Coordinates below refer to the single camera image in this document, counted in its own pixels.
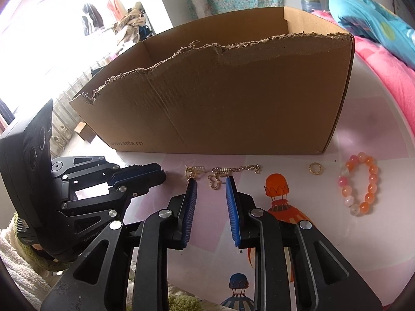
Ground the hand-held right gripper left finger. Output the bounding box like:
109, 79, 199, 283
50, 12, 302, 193
40, 179, 198, 311

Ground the white fluffy cloth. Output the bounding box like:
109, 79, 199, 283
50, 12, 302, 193
0, 214, 62, 311

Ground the gold chain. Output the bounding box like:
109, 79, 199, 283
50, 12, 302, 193
212, 164, 262, 175

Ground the small brown cardboard box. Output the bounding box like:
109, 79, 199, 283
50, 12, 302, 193
74, 121, 98, 143

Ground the pile of beige clothes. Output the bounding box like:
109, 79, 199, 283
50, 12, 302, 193
113, 8, 153, 44

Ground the pink floral blanket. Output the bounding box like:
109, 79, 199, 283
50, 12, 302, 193
311, 10, 415, 137

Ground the orange pink bead bracelet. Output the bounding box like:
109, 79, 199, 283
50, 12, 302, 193
338, 152, 379, 216

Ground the green fluffy cloth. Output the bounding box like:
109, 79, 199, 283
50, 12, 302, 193
130, 294, 202, 311

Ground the blue printed quilt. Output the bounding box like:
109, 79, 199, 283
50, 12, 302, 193
328, 0, 415, 68

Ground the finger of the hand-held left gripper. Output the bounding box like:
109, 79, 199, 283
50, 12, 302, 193
61, 169, 167, 225
51, 155, 162, 184

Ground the white paper roll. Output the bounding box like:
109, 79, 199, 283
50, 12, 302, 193
191, 0, 213, 20

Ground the hanging pink garment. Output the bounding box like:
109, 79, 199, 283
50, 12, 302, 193
107, 0, 125, 23

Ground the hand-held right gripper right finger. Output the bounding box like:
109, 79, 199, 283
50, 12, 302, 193
225, 176, 385, 311

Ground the gold comb-shaped charm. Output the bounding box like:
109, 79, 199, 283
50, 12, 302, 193
185, 165, 205, 179

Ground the blue balloon sticker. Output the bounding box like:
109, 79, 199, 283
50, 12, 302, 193
220, 273, 255, 308

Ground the gold heart pendant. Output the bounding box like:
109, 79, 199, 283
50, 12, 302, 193
207, 174, 227, 190

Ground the orange striped balloon sticker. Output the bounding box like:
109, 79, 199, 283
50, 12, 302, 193
264, 173, 313, 225

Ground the hanging dark jacket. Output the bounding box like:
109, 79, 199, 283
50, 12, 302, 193
82, 3, 104, 36

